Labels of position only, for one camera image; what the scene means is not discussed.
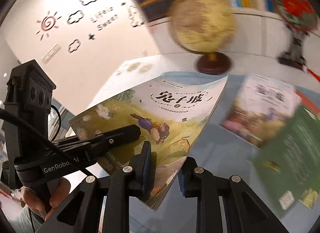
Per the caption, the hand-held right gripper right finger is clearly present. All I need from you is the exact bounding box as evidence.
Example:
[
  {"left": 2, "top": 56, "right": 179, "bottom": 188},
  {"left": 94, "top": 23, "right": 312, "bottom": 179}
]
[{"left": 177, "top": 156, "right": 288, "bottom": 233}]

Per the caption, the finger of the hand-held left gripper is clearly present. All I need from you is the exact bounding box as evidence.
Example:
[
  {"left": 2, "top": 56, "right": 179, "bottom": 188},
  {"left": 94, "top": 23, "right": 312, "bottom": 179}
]
[{"left": 50, "top": 125, "right": 142, "bottom": 166}]

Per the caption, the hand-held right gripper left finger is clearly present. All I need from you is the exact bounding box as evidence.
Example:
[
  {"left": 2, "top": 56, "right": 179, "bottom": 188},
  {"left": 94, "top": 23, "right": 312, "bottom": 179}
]
[{"left": 44, "top": 140, "right": 158, "bottom": 233}]

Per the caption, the rabbit meadow picture book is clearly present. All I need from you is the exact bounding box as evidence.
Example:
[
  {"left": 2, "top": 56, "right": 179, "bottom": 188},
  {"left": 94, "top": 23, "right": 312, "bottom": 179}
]
[{"left": 68, "top": 75, "right": 229, "bottom": 211}]

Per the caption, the white illustrated farm book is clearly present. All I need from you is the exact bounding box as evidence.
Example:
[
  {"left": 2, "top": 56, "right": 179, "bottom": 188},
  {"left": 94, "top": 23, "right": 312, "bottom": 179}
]
[{"left": 219, "top": 74, "right": 302, "bottom": 149}]

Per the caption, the olive green insect book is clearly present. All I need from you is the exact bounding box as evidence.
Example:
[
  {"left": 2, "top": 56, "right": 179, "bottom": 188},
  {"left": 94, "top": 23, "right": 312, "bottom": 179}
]
[{"left": 251, "top": 104, "right": 320, "bottom": 217}]

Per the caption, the person's left hand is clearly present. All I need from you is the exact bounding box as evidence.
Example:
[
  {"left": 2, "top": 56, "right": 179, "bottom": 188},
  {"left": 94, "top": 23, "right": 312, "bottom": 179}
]
[{"left": 21, "top": 177, "right": 72, "bottom": 221}]

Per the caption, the light blue mat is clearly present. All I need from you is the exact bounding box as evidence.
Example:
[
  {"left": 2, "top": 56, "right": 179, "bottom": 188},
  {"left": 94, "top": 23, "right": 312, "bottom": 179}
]
[{"left": 95, "top": 73, "right": 320, "bottom": 233}]

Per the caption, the yellow globe with brown base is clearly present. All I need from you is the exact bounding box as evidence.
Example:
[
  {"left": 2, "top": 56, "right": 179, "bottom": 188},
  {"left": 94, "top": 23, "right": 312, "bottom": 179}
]
[{"left": 168, "top": 0, "right": 236, "bottom": 75}]

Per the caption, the red storybook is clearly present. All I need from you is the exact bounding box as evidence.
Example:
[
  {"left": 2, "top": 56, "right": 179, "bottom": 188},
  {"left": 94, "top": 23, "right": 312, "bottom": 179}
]
[{"left": 295, "top": 89, "right": 320, "bottom": 114}]

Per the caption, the red tassel with white bead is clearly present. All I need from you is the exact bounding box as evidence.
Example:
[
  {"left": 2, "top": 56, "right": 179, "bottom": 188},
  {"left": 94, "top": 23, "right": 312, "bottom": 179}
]
[{"left": 304, "top": 64, "right": 320, "bottom": 81}]

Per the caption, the round red flower fan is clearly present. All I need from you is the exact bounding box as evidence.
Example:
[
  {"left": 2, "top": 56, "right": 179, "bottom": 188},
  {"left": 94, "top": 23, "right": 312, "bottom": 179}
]
[{"left": 271, "top": 0, "right": 318, "bottom": 32}]

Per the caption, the white wall socket panel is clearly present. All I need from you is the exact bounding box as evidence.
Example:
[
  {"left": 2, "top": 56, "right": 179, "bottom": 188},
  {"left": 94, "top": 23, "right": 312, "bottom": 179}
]
[{"left": 41, "top": 43, "right": 62, "bottom": 63}]

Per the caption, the black lettering wall decal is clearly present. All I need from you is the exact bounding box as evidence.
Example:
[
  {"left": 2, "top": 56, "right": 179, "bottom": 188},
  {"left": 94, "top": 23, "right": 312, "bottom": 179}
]
[{"left": 90, "top": 8, "right": 119, "bottom": 32}]

